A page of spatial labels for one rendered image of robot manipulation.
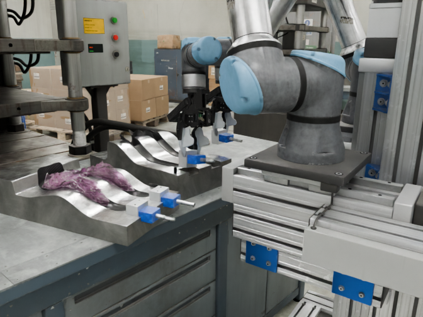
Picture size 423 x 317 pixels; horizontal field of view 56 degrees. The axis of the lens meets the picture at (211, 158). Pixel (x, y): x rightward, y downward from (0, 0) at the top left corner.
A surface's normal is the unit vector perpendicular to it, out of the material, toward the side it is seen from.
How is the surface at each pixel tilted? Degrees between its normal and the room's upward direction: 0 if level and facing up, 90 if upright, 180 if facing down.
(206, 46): 79
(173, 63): 90
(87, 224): 90
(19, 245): 0
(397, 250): 0
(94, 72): 90
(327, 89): 90
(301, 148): 72
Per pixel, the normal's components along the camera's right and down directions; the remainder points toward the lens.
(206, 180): 0.74, 0.19
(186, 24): -0.51, 0.24
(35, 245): 0.01, -0.96
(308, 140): -0.31, -0.04
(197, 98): -0.67, 0.07
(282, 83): 0.33, 0.13
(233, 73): -0.92, 0.22
